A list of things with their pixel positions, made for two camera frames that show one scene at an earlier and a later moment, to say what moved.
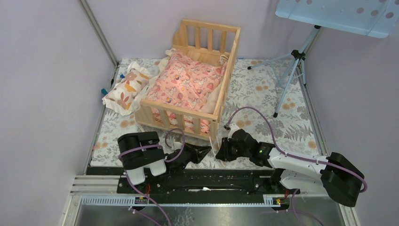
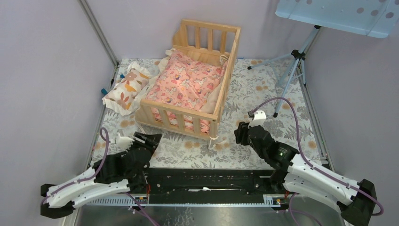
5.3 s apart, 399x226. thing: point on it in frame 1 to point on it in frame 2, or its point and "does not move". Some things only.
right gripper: (224, 155) to (242, 131)
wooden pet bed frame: (219, 39) does not move
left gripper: (198, 152) to (151, 141)
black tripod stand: (299, 56) does not move
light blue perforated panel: (376, 18) does not move
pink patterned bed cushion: (185, 81) does not move
